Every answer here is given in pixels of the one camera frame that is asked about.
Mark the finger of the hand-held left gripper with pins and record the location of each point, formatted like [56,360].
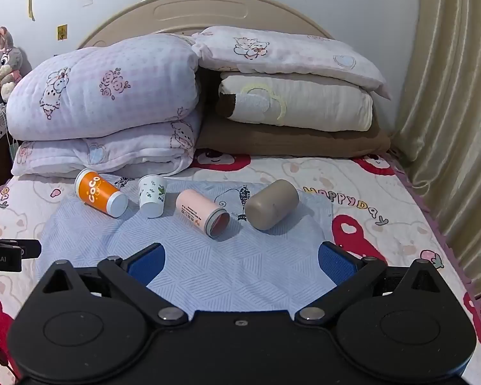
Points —
[12,248]

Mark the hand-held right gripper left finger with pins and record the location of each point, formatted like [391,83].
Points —
[147,264]

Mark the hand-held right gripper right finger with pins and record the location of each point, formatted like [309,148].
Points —
[337,264]

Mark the white leaf-print paper cup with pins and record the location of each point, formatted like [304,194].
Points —
[152,197]

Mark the pink paper cup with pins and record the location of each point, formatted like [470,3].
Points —
[193,208]

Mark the taupe plastic cup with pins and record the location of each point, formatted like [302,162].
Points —
[270,205]

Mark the orange paper cup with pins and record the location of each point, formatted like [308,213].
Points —
[95,192]

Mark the bear-print bedsheet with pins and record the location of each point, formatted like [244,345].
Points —
[384,208]

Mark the light blue patterned cloth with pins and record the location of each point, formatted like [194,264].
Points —
[232,266]

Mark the cream folded blanket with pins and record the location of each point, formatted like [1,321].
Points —
[304,105]

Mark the folded pink checked quilt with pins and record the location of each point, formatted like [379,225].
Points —
[104,88]

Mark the grey plush rabbit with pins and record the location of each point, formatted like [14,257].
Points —
[9,58]

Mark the beige striped curtain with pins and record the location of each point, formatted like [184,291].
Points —
[453,108]

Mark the white bear-print pillow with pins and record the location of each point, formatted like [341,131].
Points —
[288,53]

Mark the beige bed headboard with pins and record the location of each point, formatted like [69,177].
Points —
[208,11]

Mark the yellow wall sticker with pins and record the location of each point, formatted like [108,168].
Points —
[62,32]

